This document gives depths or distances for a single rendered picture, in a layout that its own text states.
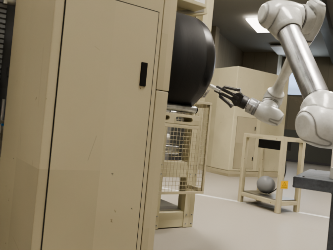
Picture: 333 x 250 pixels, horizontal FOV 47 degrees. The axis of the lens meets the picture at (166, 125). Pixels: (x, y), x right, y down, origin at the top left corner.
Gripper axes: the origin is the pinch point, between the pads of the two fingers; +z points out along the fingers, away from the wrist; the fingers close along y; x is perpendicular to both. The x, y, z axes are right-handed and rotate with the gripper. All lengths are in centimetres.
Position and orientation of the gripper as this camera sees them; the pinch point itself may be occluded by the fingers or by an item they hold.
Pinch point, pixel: (215, 88)
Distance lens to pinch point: 225.6
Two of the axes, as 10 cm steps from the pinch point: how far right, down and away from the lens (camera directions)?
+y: -3.5, 8.4, 4.1
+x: 3.3, -3.0, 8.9
